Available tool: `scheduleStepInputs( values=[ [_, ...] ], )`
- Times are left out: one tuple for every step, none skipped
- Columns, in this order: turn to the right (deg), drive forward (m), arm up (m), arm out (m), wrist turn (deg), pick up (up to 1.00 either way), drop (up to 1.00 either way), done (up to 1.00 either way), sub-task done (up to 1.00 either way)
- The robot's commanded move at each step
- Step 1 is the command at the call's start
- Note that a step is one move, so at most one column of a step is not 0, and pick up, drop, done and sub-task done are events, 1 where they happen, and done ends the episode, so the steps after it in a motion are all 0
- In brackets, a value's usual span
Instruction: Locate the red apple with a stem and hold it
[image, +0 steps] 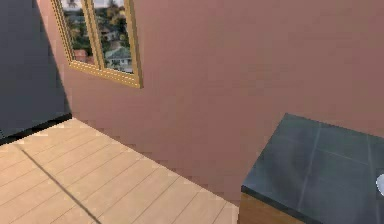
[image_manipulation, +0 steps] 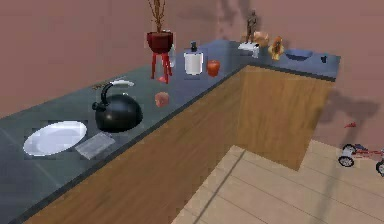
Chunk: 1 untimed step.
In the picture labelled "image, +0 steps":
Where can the wooden counter with grey top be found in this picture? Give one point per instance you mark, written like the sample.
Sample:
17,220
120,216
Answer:
320,170

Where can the gold framed window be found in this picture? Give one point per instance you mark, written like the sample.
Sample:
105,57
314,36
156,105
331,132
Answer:
100,36

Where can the dark grey fridge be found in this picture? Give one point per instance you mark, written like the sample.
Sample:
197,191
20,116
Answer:
26,66

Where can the white round dish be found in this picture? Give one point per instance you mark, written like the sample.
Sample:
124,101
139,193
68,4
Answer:
380,185

